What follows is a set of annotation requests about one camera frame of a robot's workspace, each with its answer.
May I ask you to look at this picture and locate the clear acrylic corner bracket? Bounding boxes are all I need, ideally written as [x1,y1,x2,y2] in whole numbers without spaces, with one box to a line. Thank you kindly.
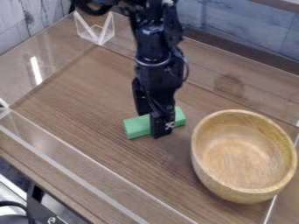
[73,11,114,46]

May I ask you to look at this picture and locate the green rectangular block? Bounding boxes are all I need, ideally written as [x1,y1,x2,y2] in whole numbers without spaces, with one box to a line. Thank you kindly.
[122,107,186,139]

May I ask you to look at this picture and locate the black cable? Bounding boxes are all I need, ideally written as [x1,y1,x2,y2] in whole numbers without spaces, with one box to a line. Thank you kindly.
[0,200,29,224]

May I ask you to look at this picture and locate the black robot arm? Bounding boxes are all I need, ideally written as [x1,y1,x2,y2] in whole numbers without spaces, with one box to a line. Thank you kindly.
[70,0,188,138]

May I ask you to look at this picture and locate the wooden bowl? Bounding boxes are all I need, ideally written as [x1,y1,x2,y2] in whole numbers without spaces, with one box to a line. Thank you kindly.
[190,109,297,204]

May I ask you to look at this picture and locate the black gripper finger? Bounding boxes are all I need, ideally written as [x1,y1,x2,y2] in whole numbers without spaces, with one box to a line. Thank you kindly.
[149,110,174,138]
[132,78,152,116]

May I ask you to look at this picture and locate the black metal table frame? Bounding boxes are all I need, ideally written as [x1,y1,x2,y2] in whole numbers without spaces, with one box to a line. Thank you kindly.
[26,184,84,224]

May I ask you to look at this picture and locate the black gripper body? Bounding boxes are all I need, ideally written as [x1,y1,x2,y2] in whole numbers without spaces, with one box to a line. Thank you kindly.
[134,53,185,113]

